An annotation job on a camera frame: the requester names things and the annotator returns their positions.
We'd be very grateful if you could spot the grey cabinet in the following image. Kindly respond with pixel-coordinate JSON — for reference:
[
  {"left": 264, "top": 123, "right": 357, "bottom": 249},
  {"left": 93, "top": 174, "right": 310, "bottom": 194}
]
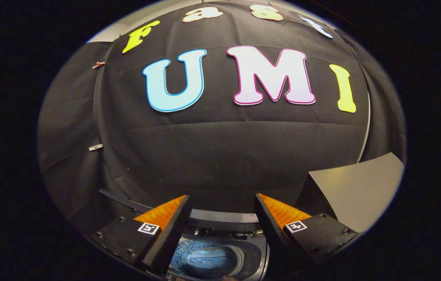
[{"left": 296, "top": 152, "right": 405, "bottom": 233}]

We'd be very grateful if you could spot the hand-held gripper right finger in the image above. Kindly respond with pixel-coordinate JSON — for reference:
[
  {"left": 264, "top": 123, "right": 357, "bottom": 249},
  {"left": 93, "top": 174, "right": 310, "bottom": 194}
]
[{"left": 254, "top": 193, "right": 359, "bottom": 274}]

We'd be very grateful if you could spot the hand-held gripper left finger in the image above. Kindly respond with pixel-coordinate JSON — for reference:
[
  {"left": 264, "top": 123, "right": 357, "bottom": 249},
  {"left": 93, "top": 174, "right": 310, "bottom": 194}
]
[{"left": 89, "top": 194, "right": 193, "bottom": 277}]

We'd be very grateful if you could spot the black backdrop cloth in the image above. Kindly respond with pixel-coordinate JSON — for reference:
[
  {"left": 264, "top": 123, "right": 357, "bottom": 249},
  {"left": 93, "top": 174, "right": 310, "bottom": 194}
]
[{"left": 36, "top": 0, "right": 407, "bottom": 235}]

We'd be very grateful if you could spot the light blue shirt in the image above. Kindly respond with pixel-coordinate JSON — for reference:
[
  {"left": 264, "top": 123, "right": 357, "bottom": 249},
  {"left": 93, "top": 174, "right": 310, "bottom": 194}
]
[{"left": 186, "top": 246, "right": 239, "bottom": 280}]

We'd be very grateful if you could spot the dark washing machine lid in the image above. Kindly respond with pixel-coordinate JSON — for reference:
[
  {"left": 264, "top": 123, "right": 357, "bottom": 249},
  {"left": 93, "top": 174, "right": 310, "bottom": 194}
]
[{"left": 99, "top": 189, "right": 262, "bottom": 226}]

